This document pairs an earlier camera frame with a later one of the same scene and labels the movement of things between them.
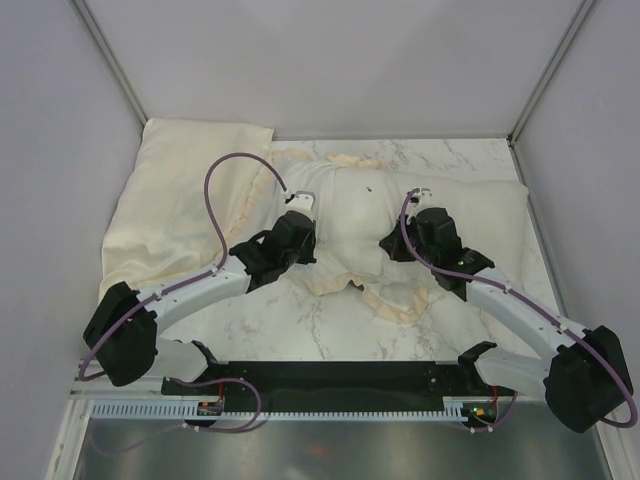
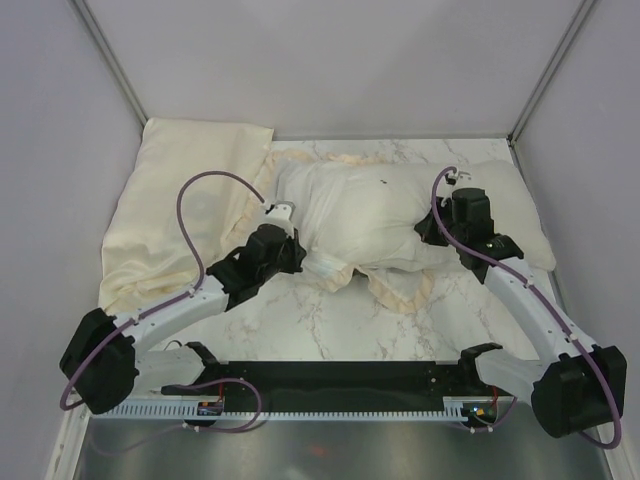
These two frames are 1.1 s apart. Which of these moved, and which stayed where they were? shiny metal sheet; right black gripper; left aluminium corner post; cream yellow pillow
Moved: right black gripper
Stayed: shiny metal sheet; cream yellow pillow; left aluminium corner post
